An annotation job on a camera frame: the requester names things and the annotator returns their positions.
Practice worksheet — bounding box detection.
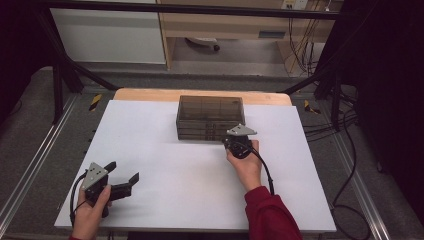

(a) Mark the yellow black tape strip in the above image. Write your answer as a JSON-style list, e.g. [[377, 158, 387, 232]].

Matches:
[[88, 93, 103, 113], [303, 99, 322, 115]]

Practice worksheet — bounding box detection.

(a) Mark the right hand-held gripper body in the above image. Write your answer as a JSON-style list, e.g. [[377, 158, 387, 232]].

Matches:
[[222, 124, 258, 160]]

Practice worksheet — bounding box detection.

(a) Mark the aluminium rail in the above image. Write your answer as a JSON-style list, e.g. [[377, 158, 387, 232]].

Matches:
[[328, 132, 392, 240], [0, 94, 80, 228]]

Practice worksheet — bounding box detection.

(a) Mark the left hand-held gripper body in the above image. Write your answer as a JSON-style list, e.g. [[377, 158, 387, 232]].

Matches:
[[80, 162, 114, 218]]

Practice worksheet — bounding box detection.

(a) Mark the hanging cable bundle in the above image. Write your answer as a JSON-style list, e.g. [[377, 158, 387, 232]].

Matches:
[[284, 16, 322, 76]]

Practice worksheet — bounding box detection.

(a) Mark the white board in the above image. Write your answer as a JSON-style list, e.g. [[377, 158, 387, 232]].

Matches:
[[54, 99, 338, 233]]

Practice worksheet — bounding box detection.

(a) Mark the office chair base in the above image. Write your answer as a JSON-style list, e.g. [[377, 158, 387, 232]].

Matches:
[[184, 36, 222, 53]]

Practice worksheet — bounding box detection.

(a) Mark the person's left hand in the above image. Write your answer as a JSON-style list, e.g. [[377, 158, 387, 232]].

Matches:
[[70, 185, 114, 240]]

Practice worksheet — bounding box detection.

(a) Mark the person's right hand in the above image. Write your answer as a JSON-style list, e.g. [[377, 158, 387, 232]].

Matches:
[[225, 139, 264, 193]]

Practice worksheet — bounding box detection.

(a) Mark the black metal frame bar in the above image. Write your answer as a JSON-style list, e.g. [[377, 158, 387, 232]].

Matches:
[[33, 0, 354, 20]]

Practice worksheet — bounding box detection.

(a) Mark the smoky plastic drawer cabinet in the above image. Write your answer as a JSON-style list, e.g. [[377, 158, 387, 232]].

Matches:
[[175, 95, 246, 142]]

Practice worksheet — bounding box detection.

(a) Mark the white wall outlet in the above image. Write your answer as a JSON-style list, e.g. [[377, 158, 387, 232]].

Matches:
[[281, 0, 309, 10]]

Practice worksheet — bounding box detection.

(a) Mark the black floor cable bundle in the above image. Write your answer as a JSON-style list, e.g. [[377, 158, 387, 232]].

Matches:
[[303, 112, 360, 142]]

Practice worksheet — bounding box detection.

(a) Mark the right hand-held gripper cable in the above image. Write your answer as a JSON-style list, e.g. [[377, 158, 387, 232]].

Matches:
[[233, 141, 276, 196]]

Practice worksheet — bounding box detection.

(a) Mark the wooden table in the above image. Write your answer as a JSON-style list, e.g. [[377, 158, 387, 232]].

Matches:
[[113, 87, 293, 107]]

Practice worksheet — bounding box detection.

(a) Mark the black metal stand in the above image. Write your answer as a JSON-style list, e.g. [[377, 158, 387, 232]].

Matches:
[[36, 9, 120, 125], [282, 64, 345, 132]]

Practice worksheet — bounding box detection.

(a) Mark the left hand-held gripper cable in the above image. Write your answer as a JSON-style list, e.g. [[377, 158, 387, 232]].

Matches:
[[68, 172, 88, 228]]

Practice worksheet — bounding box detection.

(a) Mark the black curtain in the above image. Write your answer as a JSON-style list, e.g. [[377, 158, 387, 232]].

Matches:
[[319, 0, 424, 228], [0, 0, 55, 122]]

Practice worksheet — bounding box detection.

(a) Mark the hand-held gripper cable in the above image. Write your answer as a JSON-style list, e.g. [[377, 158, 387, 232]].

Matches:
[[68, 172, 88, 228], [233, 141, 276, 196]]

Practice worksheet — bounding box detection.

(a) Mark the long black floor cable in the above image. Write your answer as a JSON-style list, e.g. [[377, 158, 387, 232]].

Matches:
[[330, 109, 372, 240]]

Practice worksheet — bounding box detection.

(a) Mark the white cabinet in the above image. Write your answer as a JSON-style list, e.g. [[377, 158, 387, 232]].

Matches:
[[51, 8, 167, 65]]

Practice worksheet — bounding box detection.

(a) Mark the wooden desk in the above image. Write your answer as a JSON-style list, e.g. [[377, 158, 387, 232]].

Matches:
[[156, 0, 344, 78]]

